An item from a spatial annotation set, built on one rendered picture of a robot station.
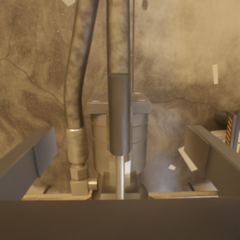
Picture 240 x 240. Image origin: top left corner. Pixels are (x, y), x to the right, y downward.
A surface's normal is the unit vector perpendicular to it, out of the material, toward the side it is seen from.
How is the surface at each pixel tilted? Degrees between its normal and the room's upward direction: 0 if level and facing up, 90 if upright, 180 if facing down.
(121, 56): 17
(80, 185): 0
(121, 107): 9
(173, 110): 0
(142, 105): 0
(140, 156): 41
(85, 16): 13
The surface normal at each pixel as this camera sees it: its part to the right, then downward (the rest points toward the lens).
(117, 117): -0.14, 0.32
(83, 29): 0.22, 0.40
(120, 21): 0.23, 0.00
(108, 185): -0.01, -0.95
